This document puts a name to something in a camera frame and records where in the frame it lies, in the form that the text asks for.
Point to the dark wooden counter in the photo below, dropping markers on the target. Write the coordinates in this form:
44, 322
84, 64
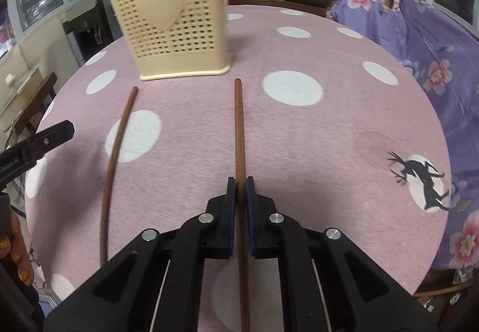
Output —
262, 2

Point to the cream perforated utensil holder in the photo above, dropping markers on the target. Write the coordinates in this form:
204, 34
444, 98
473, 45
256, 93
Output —
168, 47

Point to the purple floral cloth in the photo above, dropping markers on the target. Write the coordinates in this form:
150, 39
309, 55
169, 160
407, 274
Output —
430, 40

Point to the brown wooden chopstick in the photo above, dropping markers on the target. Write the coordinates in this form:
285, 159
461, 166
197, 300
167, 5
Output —
239, 129
109, 171

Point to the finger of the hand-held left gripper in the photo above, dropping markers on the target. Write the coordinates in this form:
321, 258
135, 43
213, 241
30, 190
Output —
48, 139

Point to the small dark wooden stool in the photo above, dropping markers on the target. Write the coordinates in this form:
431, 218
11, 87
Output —
41, 92

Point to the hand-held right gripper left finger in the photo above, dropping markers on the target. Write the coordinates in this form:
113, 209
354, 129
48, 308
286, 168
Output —
232, 204

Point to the person's left hand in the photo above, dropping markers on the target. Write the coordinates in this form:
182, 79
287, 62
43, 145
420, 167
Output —
15, 242

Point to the grey water dispenser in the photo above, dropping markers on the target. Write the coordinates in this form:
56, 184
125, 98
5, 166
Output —
89, 28

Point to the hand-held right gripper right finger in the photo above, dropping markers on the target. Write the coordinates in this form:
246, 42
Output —
250, 204

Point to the glass pot lid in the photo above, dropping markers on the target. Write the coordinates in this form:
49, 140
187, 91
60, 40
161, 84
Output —
22, 83

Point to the pink polka dot tablecloth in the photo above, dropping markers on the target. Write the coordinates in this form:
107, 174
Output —
299, 152

